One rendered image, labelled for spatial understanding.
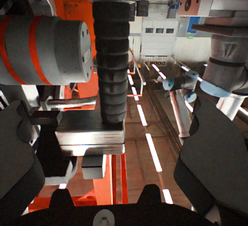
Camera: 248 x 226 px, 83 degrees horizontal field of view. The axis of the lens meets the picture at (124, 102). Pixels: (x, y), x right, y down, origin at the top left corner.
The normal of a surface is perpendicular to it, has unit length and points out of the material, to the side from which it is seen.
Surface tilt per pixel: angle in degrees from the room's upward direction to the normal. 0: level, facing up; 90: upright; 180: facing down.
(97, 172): 90
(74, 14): 90
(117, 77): 90
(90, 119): 180
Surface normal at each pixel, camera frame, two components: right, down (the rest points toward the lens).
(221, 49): -0.83, 0.49
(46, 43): 0.06, 0.10
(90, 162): 0.02, -0.85
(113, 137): 0.05, 0.53
